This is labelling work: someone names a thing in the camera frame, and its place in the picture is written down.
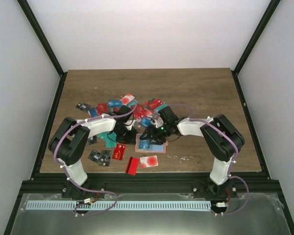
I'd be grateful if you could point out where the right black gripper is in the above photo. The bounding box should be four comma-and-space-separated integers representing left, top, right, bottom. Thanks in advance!
140, 123, 171, 145

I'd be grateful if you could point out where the blue card front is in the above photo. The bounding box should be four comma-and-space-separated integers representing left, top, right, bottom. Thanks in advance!
137, 140, 150, 150

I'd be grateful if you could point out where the pink leather card holder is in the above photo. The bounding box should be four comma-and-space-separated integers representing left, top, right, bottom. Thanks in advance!
135, 134, 169, 153

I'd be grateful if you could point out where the red card black stripe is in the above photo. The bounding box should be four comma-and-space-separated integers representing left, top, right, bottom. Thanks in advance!
125, 157, 140, 176

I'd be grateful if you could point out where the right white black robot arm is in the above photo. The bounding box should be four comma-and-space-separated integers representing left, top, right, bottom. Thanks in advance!
140, 106, 245, 197

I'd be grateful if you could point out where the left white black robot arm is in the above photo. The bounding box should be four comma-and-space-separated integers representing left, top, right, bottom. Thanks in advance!
48, 105, 136, 198

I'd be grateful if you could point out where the teal cards centre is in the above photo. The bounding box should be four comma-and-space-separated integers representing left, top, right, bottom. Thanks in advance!
98, 132, 117, 148

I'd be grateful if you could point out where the red vip card front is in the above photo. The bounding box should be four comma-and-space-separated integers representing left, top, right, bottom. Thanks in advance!
112, 143, 126, 161

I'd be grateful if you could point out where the teal card far right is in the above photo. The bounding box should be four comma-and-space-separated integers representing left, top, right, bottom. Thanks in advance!
155, 103, 168, 113

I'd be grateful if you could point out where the blue striped card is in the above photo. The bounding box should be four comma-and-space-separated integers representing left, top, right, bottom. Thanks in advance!
140, 117, 152, 127

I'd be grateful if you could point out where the red card centre top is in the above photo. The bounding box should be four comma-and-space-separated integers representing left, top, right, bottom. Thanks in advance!
133, 104, 147, 118

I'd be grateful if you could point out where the red card far right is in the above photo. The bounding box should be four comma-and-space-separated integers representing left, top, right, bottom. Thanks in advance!
146, 98, 163, 110

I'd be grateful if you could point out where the black cards front left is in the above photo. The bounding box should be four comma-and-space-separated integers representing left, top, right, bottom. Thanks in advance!
88, 150, 112, 166

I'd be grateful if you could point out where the blue card top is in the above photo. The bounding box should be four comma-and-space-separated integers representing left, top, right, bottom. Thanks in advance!
107, 99, 123, 108

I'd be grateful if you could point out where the red card left top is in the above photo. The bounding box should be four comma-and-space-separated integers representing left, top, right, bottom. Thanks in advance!
96, 103, 110, 116

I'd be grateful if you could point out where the white red circle card front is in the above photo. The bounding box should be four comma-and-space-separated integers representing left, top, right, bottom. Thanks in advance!
140, 155, 159, 168

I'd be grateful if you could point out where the white red circle card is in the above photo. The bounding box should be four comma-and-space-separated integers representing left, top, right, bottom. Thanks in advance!
120, 94, 135, 105
140, 155, 159, 168

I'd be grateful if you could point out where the blue card left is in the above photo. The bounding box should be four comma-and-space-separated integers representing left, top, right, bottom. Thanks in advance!
88, 107, 98, 118

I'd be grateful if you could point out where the black card far left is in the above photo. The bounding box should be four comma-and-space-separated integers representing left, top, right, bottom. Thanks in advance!
76, 102, 92, 112

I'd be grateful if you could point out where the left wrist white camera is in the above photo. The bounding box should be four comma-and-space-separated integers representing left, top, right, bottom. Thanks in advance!
125, 120, 136, 130

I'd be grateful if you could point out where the wrist white camera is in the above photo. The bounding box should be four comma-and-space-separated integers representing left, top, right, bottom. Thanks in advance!
125, 120, 136, 130
154, 117, 163, 127

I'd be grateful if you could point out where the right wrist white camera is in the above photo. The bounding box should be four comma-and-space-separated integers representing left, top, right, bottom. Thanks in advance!
154, 117, 163, 127

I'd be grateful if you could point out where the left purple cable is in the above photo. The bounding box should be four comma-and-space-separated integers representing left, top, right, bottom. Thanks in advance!
53, 101, 138, 217

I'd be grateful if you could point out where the purple cable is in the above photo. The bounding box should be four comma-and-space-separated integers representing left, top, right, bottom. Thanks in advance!
53, 101, 138, 217
169, 103, 250, 216

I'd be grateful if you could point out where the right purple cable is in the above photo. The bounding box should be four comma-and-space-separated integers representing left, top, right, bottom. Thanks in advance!
169, 103, 250, 216

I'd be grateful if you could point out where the black aluminium front rail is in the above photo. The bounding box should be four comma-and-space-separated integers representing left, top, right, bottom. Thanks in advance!
20, 172, 282, 199

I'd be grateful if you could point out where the light blue slotted cable duct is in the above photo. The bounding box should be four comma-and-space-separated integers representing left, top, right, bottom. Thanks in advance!
25, 200, 211, 212

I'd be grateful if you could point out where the black frame left post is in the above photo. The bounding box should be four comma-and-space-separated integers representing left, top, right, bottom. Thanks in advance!
16, 0, 65, 76

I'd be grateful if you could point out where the black frame post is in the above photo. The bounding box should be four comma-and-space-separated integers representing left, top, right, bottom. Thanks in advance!
16, 0, 65, 76
234, 0, 281, 74

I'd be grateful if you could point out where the black frame right post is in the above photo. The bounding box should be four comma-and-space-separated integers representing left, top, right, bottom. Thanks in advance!
234, 0, 281, 74

